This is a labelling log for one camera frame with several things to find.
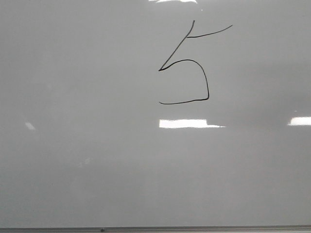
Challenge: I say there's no white whiteboard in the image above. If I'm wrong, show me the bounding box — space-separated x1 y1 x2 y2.
0 0 311 227

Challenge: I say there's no grey aluminium whiteboard frame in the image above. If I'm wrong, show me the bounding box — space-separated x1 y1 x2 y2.
0 225 311 233

